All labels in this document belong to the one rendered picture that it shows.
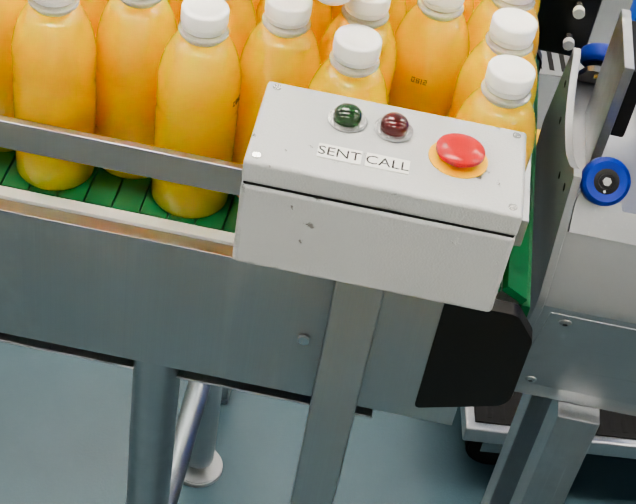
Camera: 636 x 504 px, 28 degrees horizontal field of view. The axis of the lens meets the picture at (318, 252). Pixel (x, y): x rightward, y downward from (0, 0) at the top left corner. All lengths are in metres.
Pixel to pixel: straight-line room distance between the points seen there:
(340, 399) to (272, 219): 0.23
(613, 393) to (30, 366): 1.12
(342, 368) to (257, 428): 1.07
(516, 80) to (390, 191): 0.18
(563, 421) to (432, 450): 0.75
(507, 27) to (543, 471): 0.60
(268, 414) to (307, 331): 1.00
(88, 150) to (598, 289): 0.49
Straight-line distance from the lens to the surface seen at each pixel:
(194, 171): 1.07
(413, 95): 1.14
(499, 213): 0.89
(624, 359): 1.32
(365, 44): 1.01
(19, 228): 1.15
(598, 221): 1.19
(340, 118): 0.92
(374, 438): 2.14
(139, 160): 1.08
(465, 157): 0.90
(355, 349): 1.04
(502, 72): 1.02
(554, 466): 1.48
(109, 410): 2.13
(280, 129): 0.91
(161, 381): 1.25
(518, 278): 1.14
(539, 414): 1.62
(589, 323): 1.25
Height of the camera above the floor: 1.66
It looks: 43 degrees down
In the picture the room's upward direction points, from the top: 11 degrees clockwise
